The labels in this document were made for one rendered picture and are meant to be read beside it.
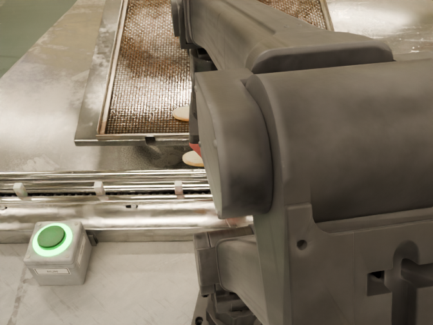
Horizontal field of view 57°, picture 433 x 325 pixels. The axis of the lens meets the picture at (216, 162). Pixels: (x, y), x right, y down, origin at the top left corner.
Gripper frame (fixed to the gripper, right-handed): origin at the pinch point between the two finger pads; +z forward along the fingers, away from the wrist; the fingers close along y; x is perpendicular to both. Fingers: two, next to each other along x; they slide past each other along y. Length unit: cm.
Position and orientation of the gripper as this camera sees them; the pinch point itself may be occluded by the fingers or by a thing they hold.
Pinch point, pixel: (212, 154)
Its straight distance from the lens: 65.9
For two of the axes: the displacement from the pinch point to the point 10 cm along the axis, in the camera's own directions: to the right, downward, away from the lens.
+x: 10.0, -0.1, 0.2
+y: 0.2, 7.3, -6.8
